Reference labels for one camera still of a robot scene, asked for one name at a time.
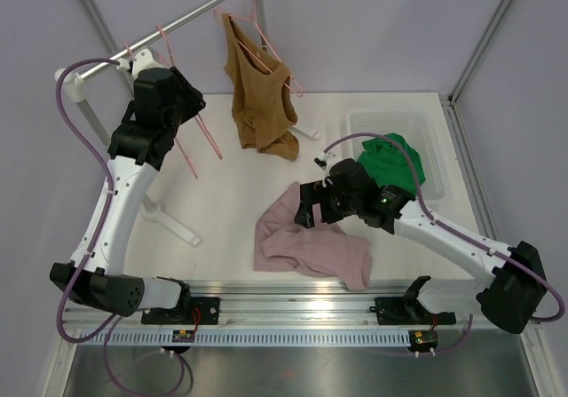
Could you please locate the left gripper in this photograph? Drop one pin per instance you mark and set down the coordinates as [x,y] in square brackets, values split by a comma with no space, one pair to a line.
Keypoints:
[193,99]

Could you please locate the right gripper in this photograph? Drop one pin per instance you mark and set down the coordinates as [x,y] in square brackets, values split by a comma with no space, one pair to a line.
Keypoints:
[311,194]

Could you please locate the pink hanger of mauve top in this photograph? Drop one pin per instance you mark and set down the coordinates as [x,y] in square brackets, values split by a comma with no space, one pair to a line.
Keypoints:
[198,118]

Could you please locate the mauve tank top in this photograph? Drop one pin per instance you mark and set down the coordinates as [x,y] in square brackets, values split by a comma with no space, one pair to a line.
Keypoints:
[281,245]

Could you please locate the pink hanger of green top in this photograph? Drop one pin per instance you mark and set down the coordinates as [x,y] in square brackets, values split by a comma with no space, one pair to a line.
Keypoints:
[167,63]

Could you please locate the green tank top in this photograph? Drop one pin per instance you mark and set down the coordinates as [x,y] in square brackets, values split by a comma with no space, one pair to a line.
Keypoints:
[384,163]

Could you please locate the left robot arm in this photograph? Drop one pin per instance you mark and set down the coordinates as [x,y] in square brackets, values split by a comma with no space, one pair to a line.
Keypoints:
[163,101]

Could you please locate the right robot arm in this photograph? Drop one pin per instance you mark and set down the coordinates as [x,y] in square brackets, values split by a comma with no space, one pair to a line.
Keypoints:
[506,284]

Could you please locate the brown tank top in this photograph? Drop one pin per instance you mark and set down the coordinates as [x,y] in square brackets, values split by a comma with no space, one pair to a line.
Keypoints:
[262,109]

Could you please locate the pink hanger of brown top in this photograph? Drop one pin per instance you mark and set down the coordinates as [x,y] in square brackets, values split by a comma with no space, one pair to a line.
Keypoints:
[249,66]

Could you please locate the clothes rack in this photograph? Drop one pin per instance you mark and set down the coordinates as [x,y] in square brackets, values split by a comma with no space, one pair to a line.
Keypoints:
[73,87]

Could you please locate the white plastic basket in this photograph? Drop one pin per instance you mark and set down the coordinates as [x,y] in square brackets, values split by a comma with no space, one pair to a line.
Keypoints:
[416,129]

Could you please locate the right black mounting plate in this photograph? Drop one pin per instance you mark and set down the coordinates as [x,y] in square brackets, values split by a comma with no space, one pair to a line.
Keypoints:
[399,311]

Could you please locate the black mounting plate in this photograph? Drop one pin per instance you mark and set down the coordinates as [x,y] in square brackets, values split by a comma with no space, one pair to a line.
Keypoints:
[188,311]
[399,311]

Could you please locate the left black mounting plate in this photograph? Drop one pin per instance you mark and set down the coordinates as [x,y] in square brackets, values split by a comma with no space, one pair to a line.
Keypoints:
[188,311]

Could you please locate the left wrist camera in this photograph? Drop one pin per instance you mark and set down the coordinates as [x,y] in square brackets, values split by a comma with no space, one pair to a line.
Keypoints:
[144,59]

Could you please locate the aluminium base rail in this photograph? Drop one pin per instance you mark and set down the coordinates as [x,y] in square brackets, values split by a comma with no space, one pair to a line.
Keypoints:
[295,305]

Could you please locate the left frame post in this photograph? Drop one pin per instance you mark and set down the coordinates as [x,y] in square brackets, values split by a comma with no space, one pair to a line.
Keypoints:
[99,25]

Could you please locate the frame post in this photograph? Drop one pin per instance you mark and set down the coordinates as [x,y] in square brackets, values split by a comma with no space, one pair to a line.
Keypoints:
[489,32]
[99,25]

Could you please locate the white slotted cable duct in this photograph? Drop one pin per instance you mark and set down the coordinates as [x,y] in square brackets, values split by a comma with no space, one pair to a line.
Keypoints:
[256,338]

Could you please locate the right frame post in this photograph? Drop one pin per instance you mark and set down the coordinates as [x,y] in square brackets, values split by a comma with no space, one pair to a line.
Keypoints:
[489,32]

